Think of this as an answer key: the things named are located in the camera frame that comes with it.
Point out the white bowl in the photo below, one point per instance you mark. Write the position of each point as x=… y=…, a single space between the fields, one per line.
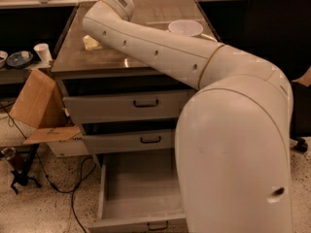
x=185 y=27

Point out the black tripod stand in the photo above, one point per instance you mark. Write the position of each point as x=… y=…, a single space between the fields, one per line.
x=19 y=166

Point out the grey bottom drawer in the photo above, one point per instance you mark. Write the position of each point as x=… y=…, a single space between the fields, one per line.
x=139 y=193

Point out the white paper cup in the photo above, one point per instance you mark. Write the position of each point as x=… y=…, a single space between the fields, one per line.
x=43 y=52

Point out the grey drawer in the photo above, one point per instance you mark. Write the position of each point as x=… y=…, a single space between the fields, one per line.
x=121 y=136
x=125 y=98
x=139 y=193

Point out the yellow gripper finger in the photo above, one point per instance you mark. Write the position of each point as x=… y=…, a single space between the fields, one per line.
x=91 y=44

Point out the small bowl at left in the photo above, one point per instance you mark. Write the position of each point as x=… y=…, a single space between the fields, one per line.
x=3 y=58

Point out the grey middle drawer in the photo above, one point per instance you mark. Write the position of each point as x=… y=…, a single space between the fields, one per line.
x=121 y=136

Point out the wooden side shelf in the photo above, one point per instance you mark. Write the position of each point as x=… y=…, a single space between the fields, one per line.
x=8 y=76

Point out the grey drawer cabinet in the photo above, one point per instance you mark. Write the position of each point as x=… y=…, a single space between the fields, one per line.
x=74 y=62

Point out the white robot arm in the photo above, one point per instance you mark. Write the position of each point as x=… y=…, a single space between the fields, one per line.
x=232 y=141

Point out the black office chair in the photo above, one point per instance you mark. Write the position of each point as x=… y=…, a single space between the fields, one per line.
x=280 y=32

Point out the grey top drawer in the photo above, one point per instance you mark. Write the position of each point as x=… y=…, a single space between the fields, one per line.
x=125 y=98

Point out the dark blue plate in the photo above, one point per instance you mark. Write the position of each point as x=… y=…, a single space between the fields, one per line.
x=20 y=59

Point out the brown cardboard box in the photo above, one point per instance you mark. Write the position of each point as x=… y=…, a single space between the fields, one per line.
x=40 y=106

